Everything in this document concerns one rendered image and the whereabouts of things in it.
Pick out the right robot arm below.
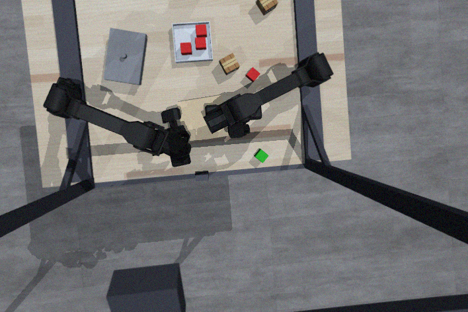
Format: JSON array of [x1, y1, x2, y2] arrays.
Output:
[[204, 52, 334, 138]]

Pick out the brown cardboard box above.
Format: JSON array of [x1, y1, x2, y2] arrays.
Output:
[[256, 0, 278, 15], [219, 53, 240, 75]]

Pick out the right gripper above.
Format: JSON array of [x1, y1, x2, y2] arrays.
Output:
[[205, 104, 262, 120]]

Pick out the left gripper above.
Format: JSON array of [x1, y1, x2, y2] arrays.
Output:
[[161, 108, 191, 167]]

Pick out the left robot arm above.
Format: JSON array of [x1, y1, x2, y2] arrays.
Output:
[[43, 77, 191, 162]]

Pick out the red block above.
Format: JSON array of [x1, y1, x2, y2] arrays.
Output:
[[180, 42, 192, 55], [195, 37, 206, 50], [246, 67, 260, 82], [196, 24, 207, 37]]

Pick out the green block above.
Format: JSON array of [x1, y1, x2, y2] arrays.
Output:
[[254, 149, 269, 163]]

